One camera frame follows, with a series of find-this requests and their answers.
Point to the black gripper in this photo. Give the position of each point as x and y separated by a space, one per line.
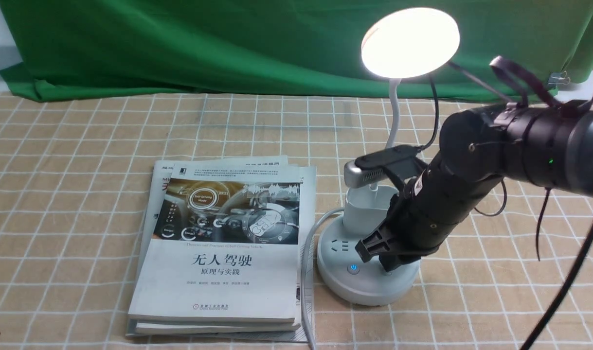
439 202

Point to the white desk lamp with sockets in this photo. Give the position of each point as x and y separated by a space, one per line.
405 44

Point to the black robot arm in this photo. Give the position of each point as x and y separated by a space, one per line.
551 148

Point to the top self-driving textbook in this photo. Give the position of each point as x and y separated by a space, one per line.
218 272

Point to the metal binder clip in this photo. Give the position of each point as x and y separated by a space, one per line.
558 79

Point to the checkered orange tablecloth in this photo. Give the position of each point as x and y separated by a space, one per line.
74 183

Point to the green backdrop cloth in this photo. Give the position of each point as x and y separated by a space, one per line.
79 49

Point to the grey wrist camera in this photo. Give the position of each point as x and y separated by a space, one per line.
397 164

